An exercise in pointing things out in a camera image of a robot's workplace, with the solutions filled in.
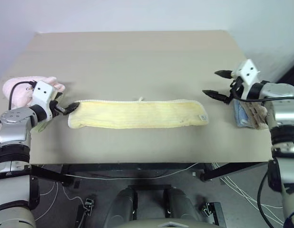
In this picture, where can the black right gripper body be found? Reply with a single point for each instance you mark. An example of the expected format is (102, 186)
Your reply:
(236, 86)

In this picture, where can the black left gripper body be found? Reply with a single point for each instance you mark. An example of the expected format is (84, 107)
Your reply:
(55, 108)

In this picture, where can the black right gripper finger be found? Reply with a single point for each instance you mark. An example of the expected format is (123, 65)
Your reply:
(224, 73)
(216, 95)

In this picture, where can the yellow striped towel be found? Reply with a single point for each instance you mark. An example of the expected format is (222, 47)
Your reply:
(137, 114)

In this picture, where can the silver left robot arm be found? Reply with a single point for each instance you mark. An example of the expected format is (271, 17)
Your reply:
(15, 123)

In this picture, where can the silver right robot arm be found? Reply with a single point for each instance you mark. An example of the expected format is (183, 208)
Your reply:
(280, 114)

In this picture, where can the pale green folded towel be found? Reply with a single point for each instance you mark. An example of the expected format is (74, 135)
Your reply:
(40, 127)

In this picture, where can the blue folded towel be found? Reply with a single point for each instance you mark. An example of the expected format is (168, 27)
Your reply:
(239, 116)

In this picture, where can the beige brown folded towel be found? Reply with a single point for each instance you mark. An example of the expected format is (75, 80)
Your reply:
(256, 116)

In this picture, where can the pink folded towel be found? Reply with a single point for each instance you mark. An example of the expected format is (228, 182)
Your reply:
(17, 91)

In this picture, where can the black floor stand clamp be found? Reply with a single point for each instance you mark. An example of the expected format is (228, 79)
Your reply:
(89, 203)
(210, 207)

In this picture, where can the dark grey rounded shape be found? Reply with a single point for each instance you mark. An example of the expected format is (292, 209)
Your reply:
(185, 204)
(120, 204)

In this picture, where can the grey robot torso edge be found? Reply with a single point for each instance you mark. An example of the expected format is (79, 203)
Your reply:
(169, 224)

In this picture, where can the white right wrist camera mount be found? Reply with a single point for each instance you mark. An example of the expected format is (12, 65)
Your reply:
(248, 71)

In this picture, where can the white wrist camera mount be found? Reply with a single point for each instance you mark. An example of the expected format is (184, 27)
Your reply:
(43, 91)
(248, 71)

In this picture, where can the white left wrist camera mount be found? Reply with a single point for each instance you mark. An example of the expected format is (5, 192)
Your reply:
(43, 91)

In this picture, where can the black table frame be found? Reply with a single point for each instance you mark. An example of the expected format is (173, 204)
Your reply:
(113, 167)

